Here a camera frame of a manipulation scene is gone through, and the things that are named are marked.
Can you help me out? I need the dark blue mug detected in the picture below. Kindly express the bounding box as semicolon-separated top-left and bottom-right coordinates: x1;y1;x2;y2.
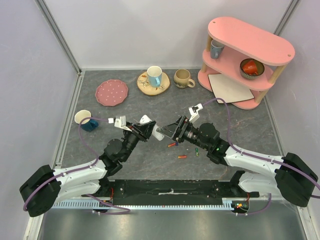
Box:
74;109;99;132

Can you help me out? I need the left aluminium frame post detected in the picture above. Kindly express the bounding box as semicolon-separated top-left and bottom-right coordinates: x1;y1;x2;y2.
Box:
35;0;82;75

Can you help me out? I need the white slotted cable duct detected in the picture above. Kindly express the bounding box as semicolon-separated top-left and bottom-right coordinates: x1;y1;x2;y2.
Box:
52;198;249;212

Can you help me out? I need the aluminium frame post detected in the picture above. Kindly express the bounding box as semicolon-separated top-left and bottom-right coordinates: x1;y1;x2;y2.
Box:
35;0;82;75
273;0;300;36

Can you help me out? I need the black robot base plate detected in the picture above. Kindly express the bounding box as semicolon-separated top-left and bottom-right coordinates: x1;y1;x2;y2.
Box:
93;179;260;206

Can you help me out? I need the red cup in bowl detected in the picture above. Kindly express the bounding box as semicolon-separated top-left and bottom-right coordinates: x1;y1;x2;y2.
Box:
242;60;258;75

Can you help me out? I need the orange red battery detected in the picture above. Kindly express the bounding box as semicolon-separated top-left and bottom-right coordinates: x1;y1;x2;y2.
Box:
167;142;177;147
177;155;187;159

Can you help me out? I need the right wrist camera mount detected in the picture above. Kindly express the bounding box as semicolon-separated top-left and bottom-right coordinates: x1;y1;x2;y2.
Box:
188;103;203;123

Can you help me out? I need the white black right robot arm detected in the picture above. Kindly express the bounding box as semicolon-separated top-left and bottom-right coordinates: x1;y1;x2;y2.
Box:
156;116;318;207

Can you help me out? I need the light blue mug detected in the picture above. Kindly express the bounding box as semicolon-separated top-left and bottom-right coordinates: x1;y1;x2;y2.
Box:
147;66;163;88

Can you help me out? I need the grey blue shelf mug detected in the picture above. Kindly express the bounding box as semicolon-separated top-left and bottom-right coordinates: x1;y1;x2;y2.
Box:
210;39;225;59

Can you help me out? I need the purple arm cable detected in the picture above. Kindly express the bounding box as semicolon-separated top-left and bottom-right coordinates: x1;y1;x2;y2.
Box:
23;117;131;216
201;98;320;217

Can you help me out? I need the beige ceramic mug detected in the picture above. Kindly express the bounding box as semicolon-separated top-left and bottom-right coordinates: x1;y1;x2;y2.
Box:
173;69;196;89

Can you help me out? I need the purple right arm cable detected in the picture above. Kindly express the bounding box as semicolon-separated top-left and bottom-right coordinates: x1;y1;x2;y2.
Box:
201;98;320;217

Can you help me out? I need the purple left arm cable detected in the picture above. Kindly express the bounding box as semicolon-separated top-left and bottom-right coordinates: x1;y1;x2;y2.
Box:
23;117;131;216

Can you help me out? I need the beige floral saucer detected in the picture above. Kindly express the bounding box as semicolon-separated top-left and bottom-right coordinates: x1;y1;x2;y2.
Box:
136;70;171;96

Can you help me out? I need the white square mat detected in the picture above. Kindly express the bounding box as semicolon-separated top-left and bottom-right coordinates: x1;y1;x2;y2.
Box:
208;74;254;103

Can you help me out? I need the pink dotted plate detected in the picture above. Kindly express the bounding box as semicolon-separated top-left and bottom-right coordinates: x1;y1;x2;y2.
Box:
95;79;129;107

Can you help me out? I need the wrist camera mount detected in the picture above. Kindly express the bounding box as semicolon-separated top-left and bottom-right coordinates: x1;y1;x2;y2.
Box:
107;115;127;129
188;103;203;123

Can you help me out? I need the patterned dark bowl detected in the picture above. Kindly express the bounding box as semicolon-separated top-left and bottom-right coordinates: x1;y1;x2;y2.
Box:
239;58;265;80

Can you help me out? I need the pink three-tier shelf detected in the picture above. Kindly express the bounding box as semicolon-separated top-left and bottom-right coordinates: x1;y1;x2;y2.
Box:
197;16;295;110

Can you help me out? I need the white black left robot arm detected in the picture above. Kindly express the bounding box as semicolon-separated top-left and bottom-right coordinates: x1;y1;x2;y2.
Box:
19;120;156;217

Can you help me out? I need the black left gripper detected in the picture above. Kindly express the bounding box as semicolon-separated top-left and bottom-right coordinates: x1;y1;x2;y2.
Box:
121;120;157;162

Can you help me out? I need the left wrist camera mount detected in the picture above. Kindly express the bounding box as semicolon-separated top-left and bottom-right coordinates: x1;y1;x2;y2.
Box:
107;115;127;129

